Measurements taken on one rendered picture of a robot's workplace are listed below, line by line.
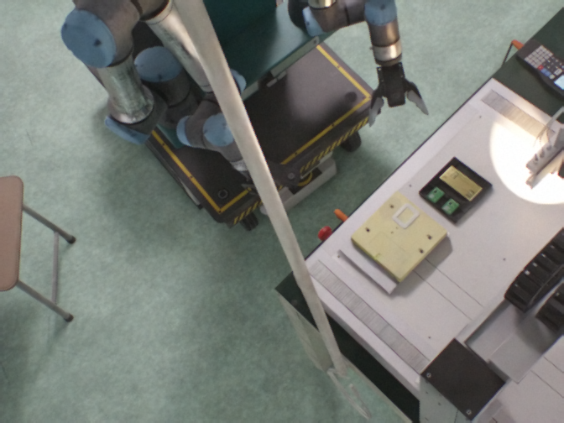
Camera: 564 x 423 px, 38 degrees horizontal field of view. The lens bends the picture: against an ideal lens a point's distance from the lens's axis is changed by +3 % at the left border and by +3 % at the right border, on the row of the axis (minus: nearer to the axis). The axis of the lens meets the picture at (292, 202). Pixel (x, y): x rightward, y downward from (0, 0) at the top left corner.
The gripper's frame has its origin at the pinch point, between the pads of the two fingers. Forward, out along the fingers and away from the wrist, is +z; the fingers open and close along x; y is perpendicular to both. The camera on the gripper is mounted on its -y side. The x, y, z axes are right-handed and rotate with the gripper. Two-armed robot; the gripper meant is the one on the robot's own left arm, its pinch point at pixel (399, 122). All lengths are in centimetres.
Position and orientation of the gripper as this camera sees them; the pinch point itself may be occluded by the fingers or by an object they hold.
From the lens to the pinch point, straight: 223.7
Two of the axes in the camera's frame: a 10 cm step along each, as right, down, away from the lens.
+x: -9.7, 1.9, 1.3
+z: 2.2, 7.4, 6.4
